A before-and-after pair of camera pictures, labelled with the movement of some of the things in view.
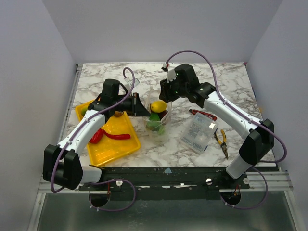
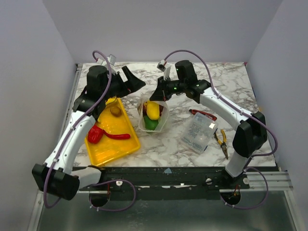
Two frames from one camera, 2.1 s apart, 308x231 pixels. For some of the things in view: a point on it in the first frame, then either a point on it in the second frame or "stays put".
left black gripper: x=138 y=106 to x=133 y=84
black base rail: x=164 y=183 stays put
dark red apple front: x=162 y=114 to x=160 y=107
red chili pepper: x=120 y=136 stays put
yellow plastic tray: x=108 y=149 stays put
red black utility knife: x=194 y=111 stays put
